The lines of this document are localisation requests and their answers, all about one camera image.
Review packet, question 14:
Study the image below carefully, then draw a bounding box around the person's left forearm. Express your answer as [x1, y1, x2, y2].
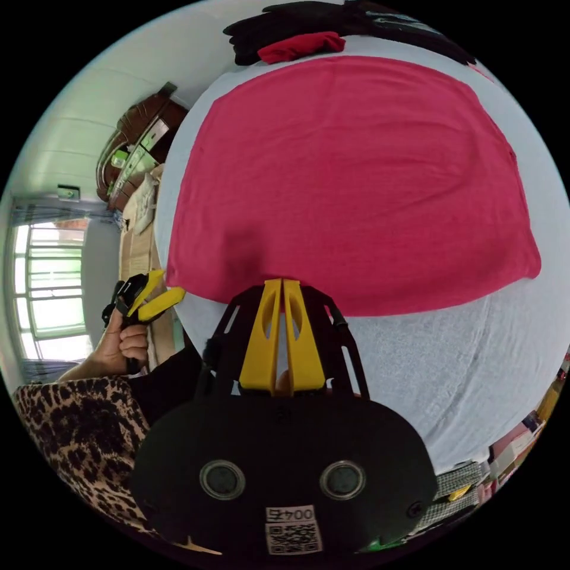
[56, 355, 107, 384]

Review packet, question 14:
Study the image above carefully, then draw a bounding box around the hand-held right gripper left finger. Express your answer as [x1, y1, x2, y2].
[238, 278, 283, 397]

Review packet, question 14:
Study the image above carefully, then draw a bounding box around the brown wooden cupboard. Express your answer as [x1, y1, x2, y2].
[96, 82, 190, 214]

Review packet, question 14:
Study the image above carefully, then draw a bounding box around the pile of clothes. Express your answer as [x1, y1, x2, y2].
[222, 0, 477, 67]

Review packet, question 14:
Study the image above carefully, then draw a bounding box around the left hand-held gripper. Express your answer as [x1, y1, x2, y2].
[101, 268, 186, 375]

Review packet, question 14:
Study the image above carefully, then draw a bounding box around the red short skirt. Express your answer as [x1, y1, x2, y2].
[164, 55, 543, 318]

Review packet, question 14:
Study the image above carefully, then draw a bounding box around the black and white checked cloth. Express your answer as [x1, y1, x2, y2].
[418, 461, 490, 531]

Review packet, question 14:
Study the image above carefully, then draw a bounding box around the person's body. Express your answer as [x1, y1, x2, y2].
[12, 343, 223, 558]

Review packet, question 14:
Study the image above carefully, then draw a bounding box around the shelf with boxes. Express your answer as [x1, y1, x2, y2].
[487, 351, 570, 489]

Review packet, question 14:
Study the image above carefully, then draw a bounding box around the person's left hand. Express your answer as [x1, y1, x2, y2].
[90, 307, 150, 380]

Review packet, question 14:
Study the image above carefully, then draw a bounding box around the window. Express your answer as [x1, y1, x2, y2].
[8, 222, 88, 362]

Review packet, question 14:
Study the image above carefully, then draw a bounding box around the white printed cushion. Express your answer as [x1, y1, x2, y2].
[132, 171, 159, 236]

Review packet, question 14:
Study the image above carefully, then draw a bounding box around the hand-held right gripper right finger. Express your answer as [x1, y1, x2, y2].
[284, 279, 327, 397]

